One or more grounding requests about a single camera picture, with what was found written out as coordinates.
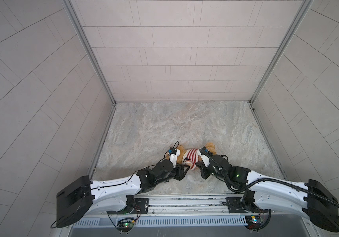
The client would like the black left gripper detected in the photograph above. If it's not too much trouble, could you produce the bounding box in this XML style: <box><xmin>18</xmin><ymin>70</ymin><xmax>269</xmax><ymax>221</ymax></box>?
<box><xmin>153</xmin><ymin>163</ymin><xmax>191</xmax><ymax>186</ymax></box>

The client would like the red white striped knit sweater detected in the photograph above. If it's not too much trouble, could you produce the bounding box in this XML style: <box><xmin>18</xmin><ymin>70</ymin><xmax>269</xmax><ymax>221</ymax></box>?
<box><xmin>182</xmin><ymin>148</ymin><xmax>202</xmax><ymax>170</ymax></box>

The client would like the tan plush teddy bear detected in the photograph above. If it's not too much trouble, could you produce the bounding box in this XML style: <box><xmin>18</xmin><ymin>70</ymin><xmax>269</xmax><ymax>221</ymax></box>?
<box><xmin>164</xmin><ymin>142</ymin><xmax>217</xmax><ymax>170</ymax></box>

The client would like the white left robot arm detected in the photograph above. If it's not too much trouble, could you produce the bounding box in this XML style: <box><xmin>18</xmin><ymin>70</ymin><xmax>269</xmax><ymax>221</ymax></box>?
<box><xmin>51</xmin><ymin>160</ymin><xmax>190</xmax><ymax>228</ymax></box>

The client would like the right circuit board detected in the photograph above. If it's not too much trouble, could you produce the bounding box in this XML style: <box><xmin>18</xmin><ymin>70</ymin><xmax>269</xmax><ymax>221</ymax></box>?
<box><xmin>245</xmin><ymin>215</ymin><xmax>262</xmax><ymax>230</ymax></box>

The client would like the circuit board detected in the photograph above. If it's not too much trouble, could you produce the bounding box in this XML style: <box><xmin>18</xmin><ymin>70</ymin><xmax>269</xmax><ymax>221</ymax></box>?
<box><xmin>245</xmin><ymin>215</ymin><xmax>262</xmax><ymax>230</ymax></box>
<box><xmin>117</xmin><ymin>217</ymin><xmax>136</xmax><ymax>233</ymax></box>

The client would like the left circuit board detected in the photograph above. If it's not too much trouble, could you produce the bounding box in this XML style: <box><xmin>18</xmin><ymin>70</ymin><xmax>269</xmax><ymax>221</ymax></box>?
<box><xmin>117</xmin><ymin>217</ymin><xmax>136</xmax><ymax>233</ymax></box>

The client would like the white ventilation grille strip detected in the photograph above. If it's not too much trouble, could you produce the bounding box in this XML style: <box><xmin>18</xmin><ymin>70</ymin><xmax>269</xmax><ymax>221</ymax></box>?
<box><xmin>73</xmin><ymin>215</ymin><xmax>248</xmax><ymax>228</ymax></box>

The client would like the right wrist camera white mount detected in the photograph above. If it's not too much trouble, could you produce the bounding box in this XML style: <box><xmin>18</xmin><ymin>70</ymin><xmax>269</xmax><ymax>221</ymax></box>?
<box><xmin>197</xmin><ymin>147</ymin><xmax>213</xmax><ymax>167</ymax></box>

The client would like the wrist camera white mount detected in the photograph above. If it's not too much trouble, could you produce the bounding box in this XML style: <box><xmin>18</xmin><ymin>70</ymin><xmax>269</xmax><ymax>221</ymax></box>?
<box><xmin>197</xmin><ymin>147</ymin><xmax>213</xmax><ymax>167</ymax></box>
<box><xmin>168</xmin><ymin>147</ymin><xmax>180</xmax><ymax>168</ymax></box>

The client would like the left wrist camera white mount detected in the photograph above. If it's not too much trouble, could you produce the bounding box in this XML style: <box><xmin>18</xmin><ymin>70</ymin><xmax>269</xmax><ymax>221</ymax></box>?
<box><xmin>168</xmin><ymin>147</ymin><xmax>180</xmax><ymax>168</ymax></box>

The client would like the black corrugated cable conduit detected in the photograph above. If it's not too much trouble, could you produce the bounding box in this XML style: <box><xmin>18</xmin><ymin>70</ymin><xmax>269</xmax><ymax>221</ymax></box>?
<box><xmin>200</xmin><ymin>146</ymin><xmax>339</xmax><ymax>223</ymax></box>

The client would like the thin black left cable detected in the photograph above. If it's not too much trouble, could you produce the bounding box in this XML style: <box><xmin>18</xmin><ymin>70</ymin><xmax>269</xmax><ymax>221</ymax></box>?
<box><xmin>50</xmin><ymin>141</ymin><xmax>180</xmax><ymax>229</ymax></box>

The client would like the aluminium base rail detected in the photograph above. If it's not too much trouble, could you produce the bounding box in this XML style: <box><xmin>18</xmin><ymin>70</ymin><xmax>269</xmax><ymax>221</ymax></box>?
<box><xmin>68</xmin><ymin>193</ymin><xmax>280</xmax><ymax>218</ymax></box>

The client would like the aluminium corner post right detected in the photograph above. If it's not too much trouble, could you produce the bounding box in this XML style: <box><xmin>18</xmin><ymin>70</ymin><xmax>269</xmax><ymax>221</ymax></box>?
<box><xmin>249</xmin><ymin>0</ymin><xmax>314</xmax><ymax>107</ymax></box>

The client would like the aluminium corner post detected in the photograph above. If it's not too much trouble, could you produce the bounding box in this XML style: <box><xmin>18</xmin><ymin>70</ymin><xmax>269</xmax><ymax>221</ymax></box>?
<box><xmin>249</xmin><ymin>0</ymin><xmax>314</xmax><ymax>107</ymax></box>
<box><xmin>62</xmin><ymin>0</ymin><xmax>117</xmax><ymax>107</ymax></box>

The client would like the aluminium corner post left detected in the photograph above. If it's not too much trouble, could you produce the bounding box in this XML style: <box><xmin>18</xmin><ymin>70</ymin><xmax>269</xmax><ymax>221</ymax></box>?
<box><xmin>62</xmin><ymin>0</ymin><xmax>117</xmax><ymax>107</ymax></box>

